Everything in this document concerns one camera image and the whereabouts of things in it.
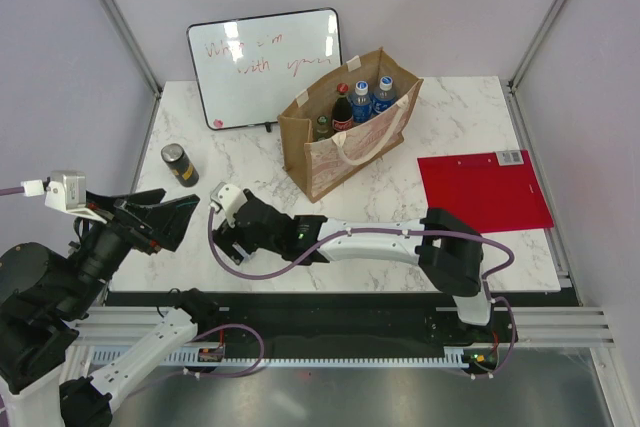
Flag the brown canvas tote bag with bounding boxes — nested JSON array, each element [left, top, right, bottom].
[[278, 49, 423, 203]]

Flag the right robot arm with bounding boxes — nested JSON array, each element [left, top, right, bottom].
[[208, 183, 494, 341]]

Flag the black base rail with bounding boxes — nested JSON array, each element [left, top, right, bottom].
[[104, 288, 519, 363]]

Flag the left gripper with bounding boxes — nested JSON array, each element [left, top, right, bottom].
[[60, 186, 202, 315]]

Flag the white cable duct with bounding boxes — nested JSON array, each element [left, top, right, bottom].
[[89, 341, 501, 368]]

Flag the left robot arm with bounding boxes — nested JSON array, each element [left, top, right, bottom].
[[1, 185, 220, 426]]

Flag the Coca-Cola glass bottle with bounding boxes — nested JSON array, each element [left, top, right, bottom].
[[331, 83, 354, 133]]

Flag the white dry-erase board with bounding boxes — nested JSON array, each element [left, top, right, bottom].
[[186, 7, 342, 131]]

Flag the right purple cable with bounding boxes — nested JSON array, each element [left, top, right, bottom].
[[207, 201, 519, 381]]

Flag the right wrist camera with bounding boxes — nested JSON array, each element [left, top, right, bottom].
[[210, 182, 247, 228]]

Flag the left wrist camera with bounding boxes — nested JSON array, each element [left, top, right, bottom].
[[20, 170, 106, 223]]

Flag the black and yellow can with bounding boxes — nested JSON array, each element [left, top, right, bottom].
[[161, 143, 199, 187]]

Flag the clear soda water bottle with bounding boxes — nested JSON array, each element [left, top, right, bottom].
[[314, 133, 331, 142]]

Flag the blue-label water bottle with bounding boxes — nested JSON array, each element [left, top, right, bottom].
[[349, 80, 372, 124], [371, 76, 397, 116]]

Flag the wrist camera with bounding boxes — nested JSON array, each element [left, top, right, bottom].
[[210, 182, 247, 228], [20, 170, 106, 223]]

